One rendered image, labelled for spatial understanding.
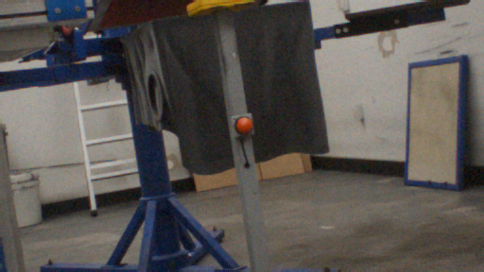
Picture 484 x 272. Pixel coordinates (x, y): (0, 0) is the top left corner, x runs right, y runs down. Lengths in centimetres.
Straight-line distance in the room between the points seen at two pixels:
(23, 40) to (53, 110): 486
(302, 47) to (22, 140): 466
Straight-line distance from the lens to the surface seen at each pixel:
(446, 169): 528
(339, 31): 356
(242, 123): 210
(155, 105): 256
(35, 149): 699
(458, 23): 526
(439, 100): 538
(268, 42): 248
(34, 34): 216
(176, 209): 368
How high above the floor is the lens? 73
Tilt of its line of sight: 3 degrees down
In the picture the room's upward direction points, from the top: 9 degrees counter-clockwise
